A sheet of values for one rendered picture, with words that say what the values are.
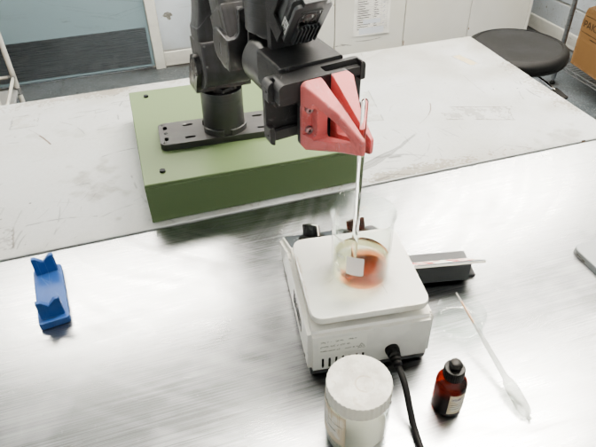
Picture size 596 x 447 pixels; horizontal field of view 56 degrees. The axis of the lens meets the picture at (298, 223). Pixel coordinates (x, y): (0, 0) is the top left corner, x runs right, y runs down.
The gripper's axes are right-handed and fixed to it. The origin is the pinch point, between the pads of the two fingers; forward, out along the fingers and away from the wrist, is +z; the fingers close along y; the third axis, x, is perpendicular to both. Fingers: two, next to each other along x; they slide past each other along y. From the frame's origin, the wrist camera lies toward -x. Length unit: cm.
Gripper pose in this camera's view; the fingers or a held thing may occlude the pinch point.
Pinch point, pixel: (362, 143)
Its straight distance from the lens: 48.0
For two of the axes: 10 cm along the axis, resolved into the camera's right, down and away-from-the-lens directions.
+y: 8.9, -3.1, 3.4
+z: 4.6, 5.8, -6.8
